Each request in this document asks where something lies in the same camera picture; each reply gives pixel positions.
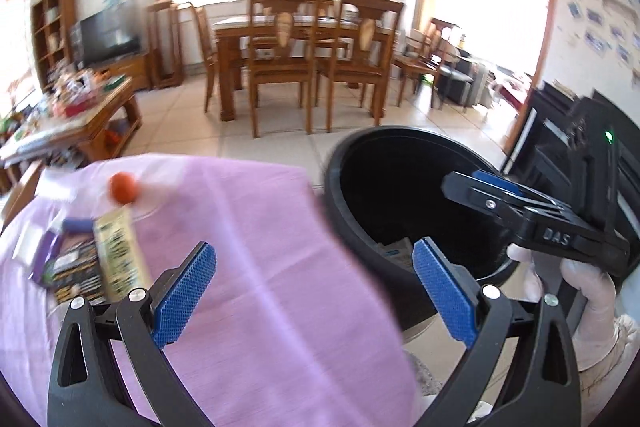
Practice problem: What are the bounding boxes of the wooden dining chair near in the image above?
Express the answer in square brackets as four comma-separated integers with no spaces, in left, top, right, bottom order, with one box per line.
[247,0,321,139]

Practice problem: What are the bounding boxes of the orange tangerine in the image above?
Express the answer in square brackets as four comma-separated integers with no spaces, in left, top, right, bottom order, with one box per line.
[108,171,139,205]

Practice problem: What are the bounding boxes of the right white gloved hand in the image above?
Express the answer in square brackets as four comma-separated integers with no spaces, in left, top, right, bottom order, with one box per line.
[505,243,618,373]

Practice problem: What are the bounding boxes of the black television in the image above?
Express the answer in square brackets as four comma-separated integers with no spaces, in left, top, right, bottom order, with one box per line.
[78,0,142,66]

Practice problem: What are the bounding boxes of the beige green sachet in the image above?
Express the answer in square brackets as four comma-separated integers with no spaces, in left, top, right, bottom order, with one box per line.
[93,206,152,303]

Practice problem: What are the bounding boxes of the wooden bookshelf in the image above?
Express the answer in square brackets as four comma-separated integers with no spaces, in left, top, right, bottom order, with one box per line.
[32,0,77,89]

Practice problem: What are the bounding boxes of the black trash bin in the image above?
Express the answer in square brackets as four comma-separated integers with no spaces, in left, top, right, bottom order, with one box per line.
[323,126,515,331]

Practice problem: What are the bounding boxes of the wooden dining table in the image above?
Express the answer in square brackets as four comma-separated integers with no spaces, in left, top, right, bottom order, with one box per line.
[213,0,402,134]

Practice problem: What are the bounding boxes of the wooden coffee table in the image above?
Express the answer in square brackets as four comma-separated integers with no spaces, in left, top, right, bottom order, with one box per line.
[1,75,142,172]

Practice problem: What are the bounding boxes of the tall wooden stand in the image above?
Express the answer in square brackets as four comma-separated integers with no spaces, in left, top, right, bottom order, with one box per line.
[145,0,183,89]

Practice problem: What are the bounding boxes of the black barcode package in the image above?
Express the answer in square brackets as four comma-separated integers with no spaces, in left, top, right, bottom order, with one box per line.
[44,239,107,305]

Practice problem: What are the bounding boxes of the purple tablecloth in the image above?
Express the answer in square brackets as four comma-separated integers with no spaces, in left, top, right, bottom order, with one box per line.
[1,154,419,426]

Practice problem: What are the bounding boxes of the wooden dining chair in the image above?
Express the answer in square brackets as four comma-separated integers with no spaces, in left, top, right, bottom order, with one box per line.
[317,0,405,132]
[247,0,321,139]

